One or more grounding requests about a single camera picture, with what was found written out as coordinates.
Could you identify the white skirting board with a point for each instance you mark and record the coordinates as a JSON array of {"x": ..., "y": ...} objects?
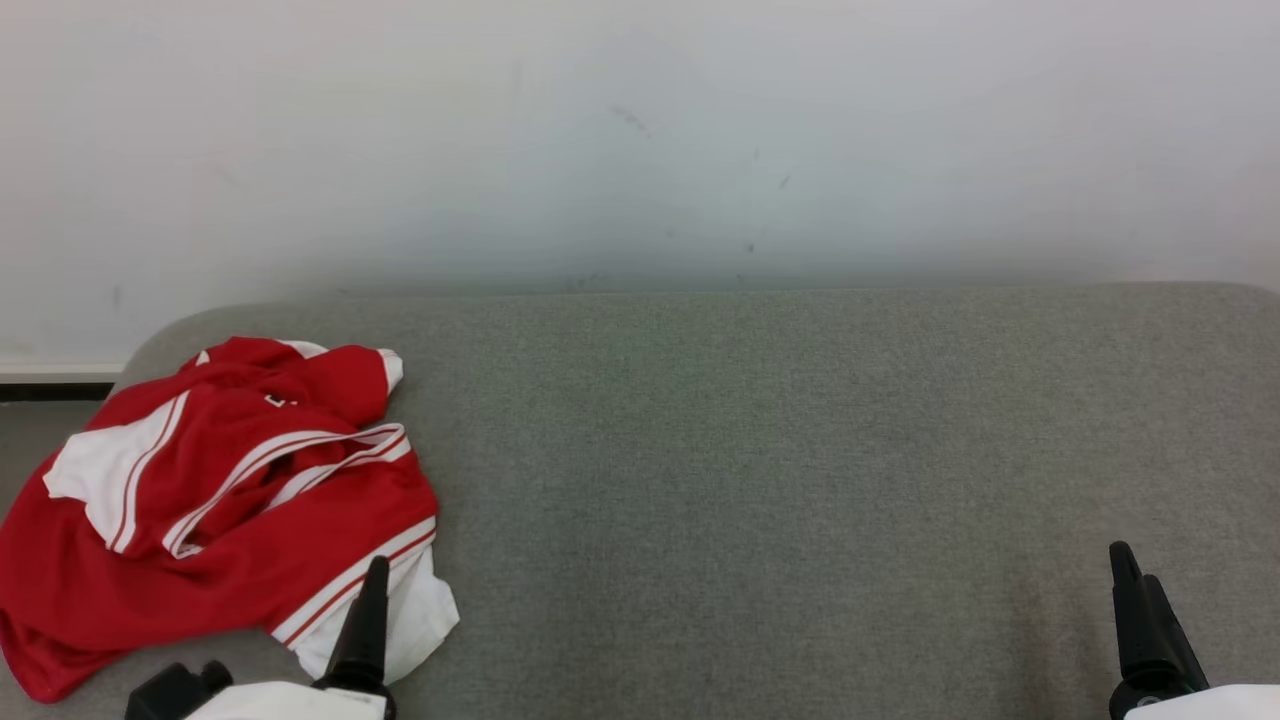
[{"x": 55, "y": 372}]

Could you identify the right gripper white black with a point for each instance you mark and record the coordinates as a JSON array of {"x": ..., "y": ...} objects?
[{"x": 1220, "y": 705}]

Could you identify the red basketball jersey number 23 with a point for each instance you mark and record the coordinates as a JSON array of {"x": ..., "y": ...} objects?
[{"x": 240, "y": 560}]

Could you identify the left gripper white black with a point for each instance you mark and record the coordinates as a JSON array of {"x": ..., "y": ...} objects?
[{"x": 280, "y": 703}]

